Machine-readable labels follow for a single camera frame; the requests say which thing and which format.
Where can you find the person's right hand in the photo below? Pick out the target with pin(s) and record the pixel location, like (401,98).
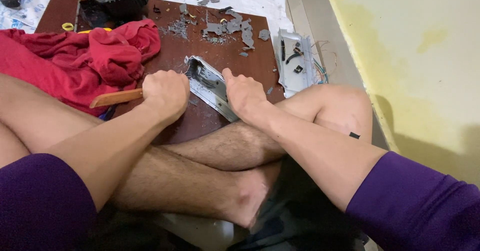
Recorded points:
(245,99)

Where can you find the person's left hand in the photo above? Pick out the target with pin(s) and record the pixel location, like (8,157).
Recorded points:
(165,97)

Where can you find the person's left fingers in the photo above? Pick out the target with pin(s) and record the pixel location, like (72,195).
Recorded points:
(165,77)

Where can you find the dented silver metal casing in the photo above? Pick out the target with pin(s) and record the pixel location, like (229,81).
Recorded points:
(210,84)

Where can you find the brown wooden board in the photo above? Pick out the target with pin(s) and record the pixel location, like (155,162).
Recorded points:
(168,52)

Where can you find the heap of grey plastic fragments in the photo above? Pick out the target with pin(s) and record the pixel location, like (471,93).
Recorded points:
(232,27)

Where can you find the red cloth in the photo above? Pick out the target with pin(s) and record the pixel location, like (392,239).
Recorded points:
(75,63)

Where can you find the person's right leg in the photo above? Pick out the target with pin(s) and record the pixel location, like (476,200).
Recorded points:
(232,146)

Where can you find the person's leg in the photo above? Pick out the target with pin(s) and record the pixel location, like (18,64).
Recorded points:
(168,185)
(232,146)

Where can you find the black plastic piece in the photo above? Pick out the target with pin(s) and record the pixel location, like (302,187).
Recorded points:
(92,14)

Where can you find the person's left leg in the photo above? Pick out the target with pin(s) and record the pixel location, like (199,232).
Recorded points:
(168,185)

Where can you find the black curved clip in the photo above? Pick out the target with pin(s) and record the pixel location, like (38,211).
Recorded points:
(293,57)

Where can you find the small black square component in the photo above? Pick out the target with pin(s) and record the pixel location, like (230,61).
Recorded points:
(298,69)

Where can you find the white metal casing panel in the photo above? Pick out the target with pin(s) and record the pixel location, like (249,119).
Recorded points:
(302,78)

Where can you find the purple long-sleeved shirt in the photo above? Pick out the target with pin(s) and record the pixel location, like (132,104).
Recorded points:
(37,206)

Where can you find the small black chip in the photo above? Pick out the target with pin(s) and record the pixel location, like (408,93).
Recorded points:
(354,135)

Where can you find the dark shorts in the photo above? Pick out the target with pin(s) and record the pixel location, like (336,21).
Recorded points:
(318,221)

